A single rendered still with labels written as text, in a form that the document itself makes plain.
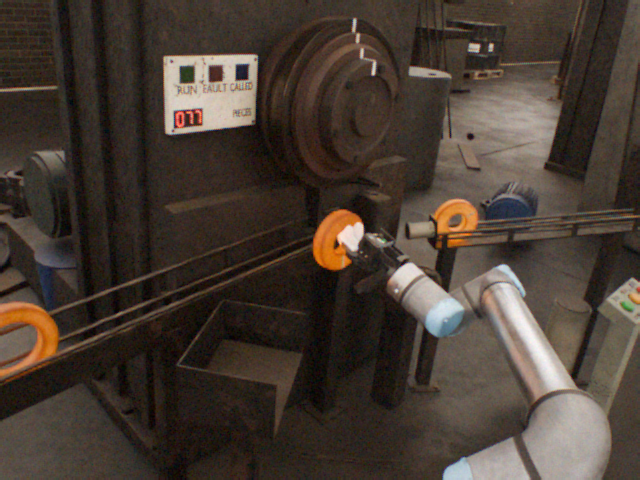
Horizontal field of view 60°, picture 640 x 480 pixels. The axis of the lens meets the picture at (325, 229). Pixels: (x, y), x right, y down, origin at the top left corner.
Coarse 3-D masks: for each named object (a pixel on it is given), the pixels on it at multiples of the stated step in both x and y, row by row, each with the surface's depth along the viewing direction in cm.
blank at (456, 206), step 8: (456, 200) 192; (440, 208) 192; (448, 208) 190; (456, 208) 191; (464, 208) 192; (472, 208) 192; (440, 216) 191; (448, 216) 192; (464, 216) 193; (472, 216) 194; (440, 224) 193; (464, 224) 195; (472, 224) 195; (440, 232) 194; (448, 240) 196; (456, 240) 196
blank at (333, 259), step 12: (336, 216) 138; (348, 216) 140; (324, 228) 137; (336, 228) 138; (324, 240) 136; (324, 252) 138; (336, 252) 143; (324, 264) 140; (336, 264) 143; (348, 264) 146
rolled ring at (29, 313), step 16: (16, 304) 112; (32, 304) 115; (0, 320) 108; (16, 320) 111; (32, 320) 113; (48, 320) 116; (48, 336) 117; (32, 352) 119; (48, 352) 118; (16, 368) 116
